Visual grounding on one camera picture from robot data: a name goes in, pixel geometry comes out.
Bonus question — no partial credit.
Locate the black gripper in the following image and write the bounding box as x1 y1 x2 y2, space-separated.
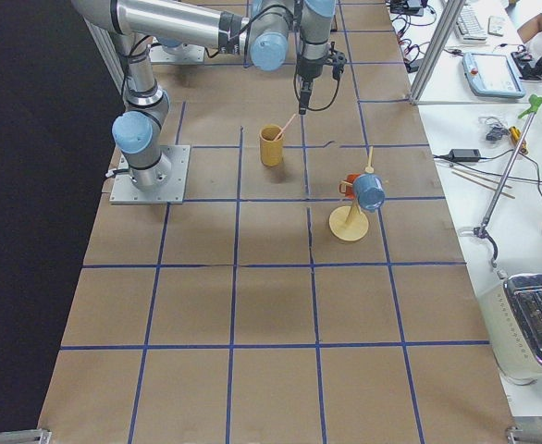
294 43 328 115

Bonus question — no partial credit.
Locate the pink chopstick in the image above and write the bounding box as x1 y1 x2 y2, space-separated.
273 113 298 142

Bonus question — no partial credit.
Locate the bamboo cylinder holder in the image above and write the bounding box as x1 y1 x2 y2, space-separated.
259 124 283 167

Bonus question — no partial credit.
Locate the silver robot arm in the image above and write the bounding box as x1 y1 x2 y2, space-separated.
72 1 346 204

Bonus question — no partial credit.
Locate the orange red mug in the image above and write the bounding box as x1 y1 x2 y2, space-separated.
339 174 359 199

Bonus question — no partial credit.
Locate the blue mug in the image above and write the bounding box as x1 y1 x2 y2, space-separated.
352 173 386 212

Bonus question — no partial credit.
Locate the wooden mug tree stand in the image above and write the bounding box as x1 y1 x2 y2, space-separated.
328 146 375 242

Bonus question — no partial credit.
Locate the black power adapter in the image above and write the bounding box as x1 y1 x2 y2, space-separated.
449 149 482 163

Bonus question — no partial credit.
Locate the wooden chopstick on desk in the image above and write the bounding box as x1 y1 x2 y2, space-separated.
451 170 499 191

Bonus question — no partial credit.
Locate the white keyboard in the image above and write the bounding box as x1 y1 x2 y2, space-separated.
455 5 487 43

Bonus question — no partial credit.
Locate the blue teach pendant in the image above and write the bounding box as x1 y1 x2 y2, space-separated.
462 52 525 99

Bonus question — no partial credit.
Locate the silver toaster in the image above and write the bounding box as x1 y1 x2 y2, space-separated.
478 273 542 385

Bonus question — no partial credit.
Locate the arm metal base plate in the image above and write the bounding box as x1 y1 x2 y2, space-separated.
150 39 205 65
110 145 191 204

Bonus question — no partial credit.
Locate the aluminium frame post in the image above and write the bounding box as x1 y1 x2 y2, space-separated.
409 0 464 105

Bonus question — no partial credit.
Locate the green handled reach grabber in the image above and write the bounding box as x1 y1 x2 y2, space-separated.
458 94 542 239

